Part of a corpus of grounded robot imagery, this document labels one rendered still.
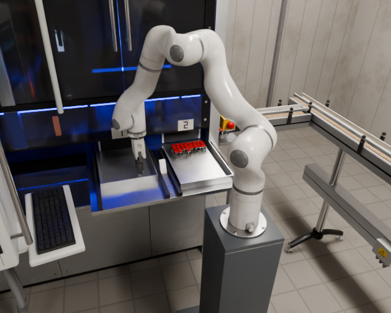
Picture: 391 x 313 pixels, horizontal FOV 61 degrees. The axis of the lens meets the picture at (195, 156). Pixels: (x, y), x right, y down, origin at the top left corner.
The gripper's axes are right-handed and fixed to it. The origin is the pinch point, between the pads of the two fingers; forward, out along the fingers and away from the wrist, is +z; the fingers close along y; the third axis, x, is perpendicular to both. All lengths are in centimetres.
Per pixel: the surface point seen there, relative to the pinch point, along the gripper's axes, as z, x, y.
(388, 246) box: 42, -116, -47
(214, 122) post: -8.7, -44.7, 18.7
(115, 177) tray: 5.6, 11.6, 1.0
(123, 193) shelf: 6.5, 9.3, -11.6
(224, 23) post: -59, -47, 16
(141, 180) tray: 4.4, 0.6, -6.6
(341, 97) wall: 56, -287, 189
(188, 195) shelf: 7.1, -17.7, -20.5
